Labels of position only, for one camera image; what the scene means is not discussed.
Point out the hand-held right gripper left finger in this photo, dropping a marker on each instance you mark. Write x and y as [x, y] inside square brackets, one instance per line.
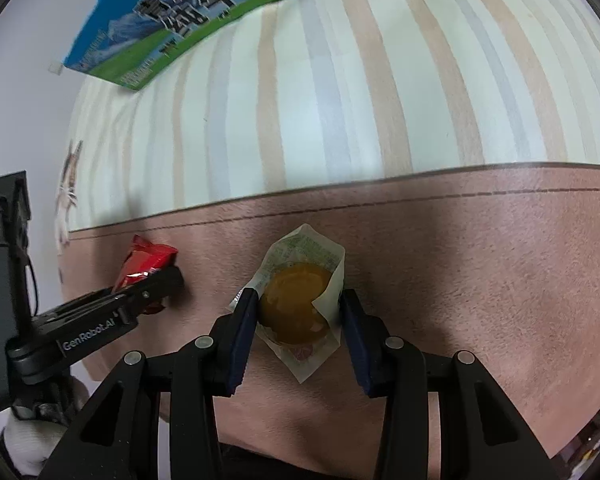
[245, 330]

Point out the red foil snack wrapper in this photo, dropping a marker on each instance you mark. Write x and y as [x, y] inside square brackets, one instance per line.
[145, 260]

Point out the striped cat printed blanket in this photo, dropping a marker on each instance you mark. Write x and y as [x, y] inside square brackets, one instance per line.
[380, 110]

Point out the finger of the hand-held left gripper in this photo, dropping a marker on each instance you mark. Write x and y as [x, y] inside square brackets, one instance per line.
[152, 285]

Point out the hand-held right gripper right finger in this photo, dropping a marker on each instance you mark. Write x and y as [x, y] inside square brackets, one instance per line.
[356, 340]

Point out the blue green printed cardboard box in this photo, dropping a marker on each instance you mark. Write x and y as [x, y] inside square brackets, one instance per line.
[180, 25]

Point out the yellow pastry packet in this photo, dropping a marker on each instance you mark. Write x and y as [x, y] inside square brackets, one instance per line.
[295, 310]

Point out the person's left hand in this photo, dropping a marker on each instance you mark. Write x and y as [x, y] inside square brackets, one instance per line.
[30, 440]

